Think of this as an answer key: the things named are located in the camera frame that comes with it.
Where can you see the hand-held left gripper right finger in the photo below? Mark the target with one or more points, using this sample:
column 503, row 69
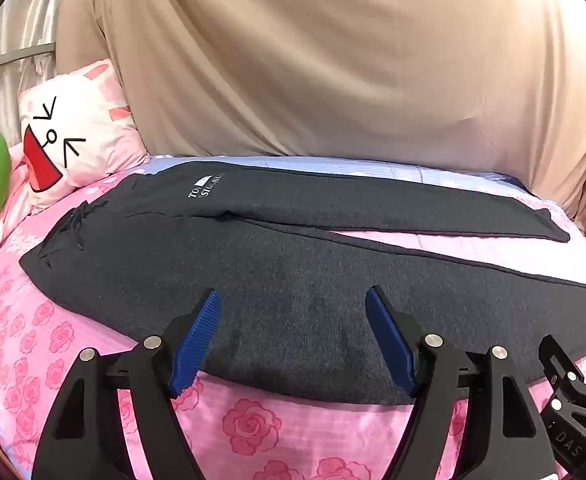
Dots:
column 390, row 340

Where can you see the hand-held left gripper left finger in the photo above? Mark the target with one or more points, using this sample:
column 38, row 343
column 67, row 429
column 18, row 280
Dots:
column 193, row 345

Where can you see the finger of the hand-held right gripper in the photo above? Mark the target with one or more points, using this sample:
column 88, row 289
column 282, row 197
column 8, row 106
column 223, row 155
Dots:
column 570, row 410

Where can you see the dark grey pants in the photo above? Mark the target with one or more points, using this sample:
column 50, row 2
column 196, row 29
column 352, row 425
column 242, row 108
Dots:
column 293, row 280

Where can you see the pink rose print bedsheet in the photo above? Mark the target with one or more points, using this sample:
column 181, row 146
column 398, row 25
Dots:
column 253, row 435

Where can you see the white rabbit face pillow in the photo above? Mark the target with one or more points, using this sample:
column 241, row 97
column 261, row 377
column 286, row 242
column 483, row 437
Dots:
column 83, row 130

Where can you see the beige curtain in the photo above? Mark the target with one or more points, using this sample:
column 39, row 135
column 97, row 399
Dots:
column 323, row 60

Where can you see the white striped curtain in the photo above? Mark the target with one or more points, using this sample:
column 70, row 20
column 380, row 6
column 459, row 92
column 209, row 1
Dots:
column 28, row 25

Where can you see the grey metal bed rail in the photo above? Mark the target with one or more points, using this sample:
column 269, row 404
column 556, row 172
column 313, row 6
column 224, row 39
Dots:
column 13, row 57

